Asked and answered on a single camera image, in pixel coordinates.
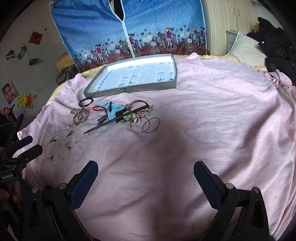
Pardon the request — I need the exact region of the beige hair claw clip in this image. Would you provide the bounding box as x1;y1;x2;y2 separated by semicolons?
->
70;108;89;126

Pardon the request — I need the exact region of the red string bracelet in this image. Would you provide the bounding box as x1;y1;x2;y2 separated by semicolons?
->
92;105;109;115

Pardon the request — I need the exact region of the thin metal bangle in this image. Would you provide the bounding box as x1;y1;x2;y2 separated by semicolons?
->
142;117;161;133
129;116;150;134

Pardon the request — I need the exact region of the light blue smartwatch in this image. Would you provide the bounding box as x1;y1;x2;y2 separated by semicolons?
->
93;102;126;125

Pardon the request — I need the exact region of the green yellow bead charm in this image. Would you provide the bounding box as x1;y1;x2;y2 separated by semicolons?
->
122;114;133;121

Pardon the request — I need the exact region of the black hair stick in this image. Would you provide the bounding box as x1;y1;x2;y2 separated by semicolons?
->
84;103;149;134

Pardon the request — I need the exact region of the brown cord bracelet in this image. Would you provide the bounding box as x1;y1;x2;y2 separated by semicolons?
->
127;99;149;112

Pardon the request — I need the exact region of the pastel charm jewelry cluster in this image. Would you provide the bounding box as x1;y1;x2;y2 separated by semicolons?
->
136;106;153;118

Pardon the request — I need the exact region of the person's left hand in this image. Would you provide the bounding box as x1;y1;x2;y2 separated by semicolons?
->
0;180;22;203

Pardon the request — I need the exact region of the pink bed sheet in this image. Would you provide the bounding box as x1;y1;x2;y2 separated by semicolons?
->
18;54;295;240

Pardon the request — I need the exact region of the yellow storage box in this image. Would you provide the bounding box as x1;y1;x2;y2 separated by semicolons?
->
55;53;74;71

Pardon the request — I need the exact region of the silver grid-lined tray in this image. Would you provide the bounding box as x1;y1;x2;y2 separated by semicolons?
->
83;54;177;98

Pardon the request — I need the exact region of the blue bicycle print wardrobe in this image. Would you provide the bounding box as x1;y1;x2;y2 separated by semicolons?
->
49;0;207;72

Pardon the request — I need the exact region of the white pillow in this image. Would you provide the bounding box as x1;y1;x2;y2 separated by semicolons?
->
227;32;267;67

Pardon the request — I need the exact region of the black clothes pile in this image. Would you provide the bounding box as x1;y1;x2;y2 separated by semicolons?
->
247;17;295;85

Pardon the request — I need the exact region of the grey bedside drawer cabinet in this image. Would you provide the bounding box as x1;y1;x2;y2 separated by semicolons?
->
226;30;238;54

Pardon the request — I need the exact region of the wooden wardrobe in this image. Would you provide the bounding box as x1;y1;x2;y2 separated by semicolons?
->
202;0;255;56

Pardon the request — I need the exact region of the cartoon character wall poster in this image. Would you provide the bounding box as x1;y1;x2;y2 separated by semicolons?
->
1;80;19;104

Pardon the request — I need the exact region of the black hair tie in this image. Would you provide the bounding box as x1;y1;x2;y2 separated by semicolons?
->
78;97;94;108

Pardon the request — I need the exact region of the red paper wall square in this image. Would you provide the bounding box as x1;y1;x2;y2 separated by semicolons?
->
28;32;43;45

